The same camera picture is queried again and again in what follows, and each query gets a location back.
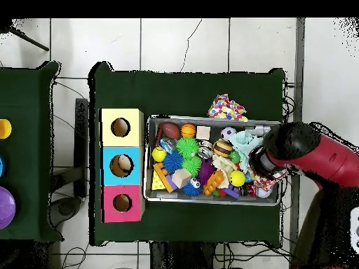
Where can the blue spiky rubber ball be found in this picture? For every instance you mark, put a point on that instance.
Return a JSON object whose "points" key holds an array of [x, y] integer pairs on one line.
{"points": [[172, 161]]}

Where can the green spiky rubber ball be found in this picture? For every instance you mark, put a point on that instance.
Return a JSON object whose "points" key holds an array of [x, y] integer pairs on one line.
{"points": [[191, 165], [187, 147]]}

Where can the plain wooden block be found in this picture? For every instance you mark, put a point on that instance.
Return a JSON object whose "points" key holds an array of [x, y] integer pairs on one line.
{"points": [[181, 178], [203, 132]]}

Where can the colourful polka dot cloth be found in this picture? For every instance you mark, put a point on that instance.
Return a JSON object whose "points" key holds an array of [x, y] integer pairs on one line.
{"points": [[227, 109], [266, 182]]}

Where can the mint green waffle cloth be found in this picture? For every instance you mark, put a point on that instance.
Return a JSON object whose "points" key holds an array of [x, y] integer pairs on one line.
{"points": [[244, 143]]}

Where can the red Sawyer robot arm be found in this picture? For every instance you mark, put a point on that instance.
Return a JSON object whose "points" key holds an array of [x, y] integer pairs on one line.
{"points": [[331, 162]]}

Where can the wooden box with three holes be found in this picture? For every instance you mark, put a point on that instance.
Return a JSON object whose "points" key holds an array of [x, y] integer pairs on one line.
{"points": [[131, 131]]}

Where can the small orange basketball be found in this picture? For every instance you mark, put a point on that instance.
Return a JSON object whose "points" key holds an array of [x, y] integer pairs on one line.
{"points": [[188, 130]]}

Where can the small brown football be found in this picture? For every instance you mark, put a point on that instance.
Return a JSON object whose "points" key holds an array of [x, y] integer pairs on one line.
{"points": [[170, 130]]}

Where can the yellow ball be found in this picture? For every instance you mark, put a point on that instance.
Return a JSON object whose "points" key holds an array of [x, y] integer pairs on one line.
{"points": [[159, 154]]}

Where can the plush burger toy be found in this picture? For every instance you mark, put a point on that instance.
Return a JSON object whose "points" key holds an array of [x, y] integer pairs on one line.
{"points": [[223, 148]]}

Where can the small soccer ball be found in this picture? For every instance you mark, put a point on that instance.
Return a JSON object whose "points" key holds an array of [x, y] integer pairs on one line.
{"points": [[227, 133]]}

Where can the dark green tablecloth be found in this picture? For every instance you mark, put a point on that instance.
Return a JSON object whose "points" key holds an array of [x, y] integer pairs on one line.
{"points": [[182, 95], [28, 92]]}

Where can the yellow plastic bowl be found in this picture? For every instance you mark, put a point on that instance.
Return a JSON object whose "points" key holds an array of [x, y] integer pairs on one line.
{"points": [[5, 129]]}

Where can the blue plastic bowl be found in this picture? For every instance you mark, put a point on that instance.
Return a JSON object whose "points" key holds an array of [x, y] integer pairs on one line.
{"points": [[1, 165]]}

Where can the purple plastic bowl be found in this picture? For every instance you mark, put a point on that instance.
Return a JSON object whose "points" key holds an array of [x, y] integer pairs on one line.
{"points": [[7, 207]]}

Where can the black tripod leg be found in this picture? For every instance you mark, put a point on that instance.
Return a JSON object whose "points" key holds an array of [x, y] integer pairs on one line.
{"points": [[28, 39]]}

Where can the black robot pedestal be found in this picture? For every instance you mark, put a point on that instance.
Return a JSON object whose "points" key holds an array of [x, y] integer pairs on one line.
{"points": [[179, 257]]}

